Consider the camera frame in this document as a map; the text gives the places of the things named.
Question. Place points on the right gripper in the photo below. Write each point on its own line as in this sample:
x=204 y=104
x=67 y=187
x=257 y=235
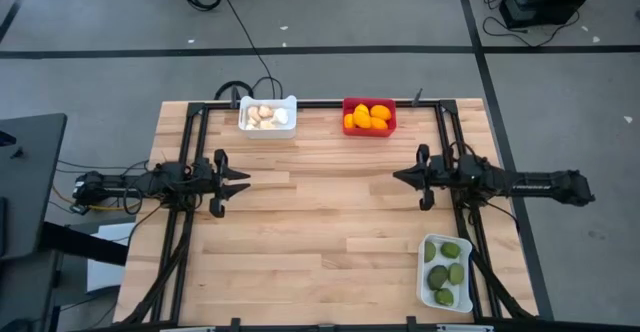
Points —
x=440 y=172

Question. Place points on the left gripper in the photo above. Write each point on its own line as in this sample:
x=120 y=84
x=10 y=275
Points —
x=207 y=179

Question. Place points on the small white garlic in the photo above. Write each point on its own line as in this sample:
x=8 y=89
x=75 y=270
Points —
x=251 y=123

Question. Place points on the orange citrus fruit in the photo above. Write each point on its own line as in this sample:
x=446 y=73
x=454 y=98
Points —
x=348 y=121
x=380 y=112
x=378 y=123

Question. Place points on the cream garlic bulb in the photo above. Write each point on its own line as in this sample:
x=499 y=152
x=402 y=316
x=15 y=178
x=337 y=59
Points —
x=254 y=113
x=267 y=125

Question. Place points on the green avocado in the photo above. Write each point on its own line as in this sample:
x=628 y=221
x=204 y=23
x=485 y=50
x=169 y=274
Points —
x=429 y=251
x=450 y=250
x=456 y=273
x=438 y=277
x=444 y=297

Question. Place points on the pinkish garlic bulb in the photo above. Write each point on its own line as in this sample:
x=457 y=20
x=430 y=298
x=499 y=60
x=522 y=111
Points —
x=265 y=111

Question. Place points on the yellow lemon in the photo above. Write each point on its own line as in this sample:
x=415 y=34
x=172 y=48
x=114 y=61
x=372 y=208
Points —
x=361 y=119
x=361 y=108

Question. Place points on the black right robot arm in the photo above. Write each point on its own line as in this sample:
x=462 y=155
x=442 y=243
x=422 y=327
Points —
x=525 y=182

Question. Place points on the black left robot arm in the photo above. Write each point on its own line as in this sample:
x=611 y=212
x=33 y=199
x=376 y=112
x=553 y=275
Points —
x=165 y=174

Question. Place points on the red plastic basket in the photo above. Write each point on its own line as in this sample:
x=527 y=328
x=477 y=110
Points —
x=367 y=132

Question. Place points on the white plastic basket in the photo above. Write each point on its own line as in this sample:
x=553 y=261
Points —
x=285 y=131

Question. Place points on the white plastic tray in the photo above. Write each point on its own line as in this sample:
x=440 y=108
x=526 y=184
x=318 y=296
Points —
x=465 y=297

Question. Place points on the white board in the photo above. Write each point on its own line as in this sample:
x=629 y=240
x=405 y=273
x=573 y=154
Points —
x=107 y=267

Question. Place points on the black power adapter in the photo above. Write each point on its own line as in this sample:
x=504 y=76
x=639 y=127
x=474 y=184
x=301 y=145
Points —
x=77 y=209

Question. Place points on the black desk base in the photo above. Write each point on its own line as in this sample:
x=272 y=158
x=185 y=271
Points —
x=75 y=244

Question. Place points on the black side desk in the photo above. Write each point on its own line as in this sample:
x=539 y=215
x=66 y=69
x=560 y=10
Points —
x=30 y=182

